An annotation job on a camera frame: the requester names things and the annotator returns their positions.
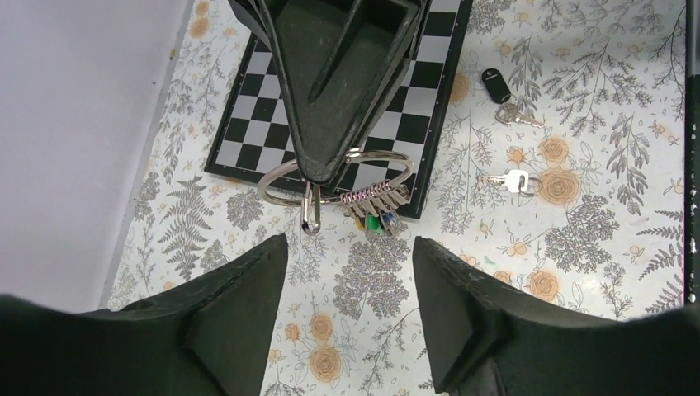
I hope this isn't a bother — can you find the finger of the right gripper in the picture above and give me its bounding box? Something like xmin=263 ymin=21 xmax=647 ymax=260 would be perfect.
xmin=230 ymin=0 xmax=429 ymax=186

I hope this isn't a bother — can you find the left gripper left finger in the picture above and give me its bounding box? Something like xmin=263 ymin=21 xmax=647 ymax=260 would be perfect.
xmin=1 ymin=235 xmax=288 ymax=395

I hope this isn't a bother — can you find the keyring with coloured keys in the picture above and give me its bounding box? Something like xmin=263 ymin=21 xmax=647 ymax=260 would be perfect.
xmin=257 ymin=148 xmax=415 ymax=237

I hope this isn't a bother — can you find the floral table mat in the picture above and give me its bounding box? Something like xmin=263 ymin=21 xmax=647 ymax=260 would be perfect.
xmin=108 ymin=1 xmax=685 ymax=395

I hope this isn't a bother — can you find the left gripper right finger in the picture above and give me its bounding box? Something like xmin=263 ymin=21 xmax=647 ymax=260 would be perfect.
xmin=412 ymin=237 xmax=699 ymax=395

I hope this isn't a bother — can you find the key with black fob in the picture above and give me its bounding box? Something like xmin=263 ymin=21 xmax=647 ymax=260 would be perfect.
xmin=481 ymin=68 xmax=545 ymax=128

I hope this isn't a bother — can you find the silver key white head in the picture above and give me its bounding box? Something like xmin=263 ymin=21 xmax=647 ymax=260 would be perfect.
xmin=477 ymin=169 xmax=542 ymax=196

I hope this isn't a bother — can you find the black white chessboard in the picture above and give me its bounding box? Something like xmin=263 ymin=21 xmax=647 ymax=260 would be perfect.
xmin=205 ymin=1 xmax=472 ymax=219

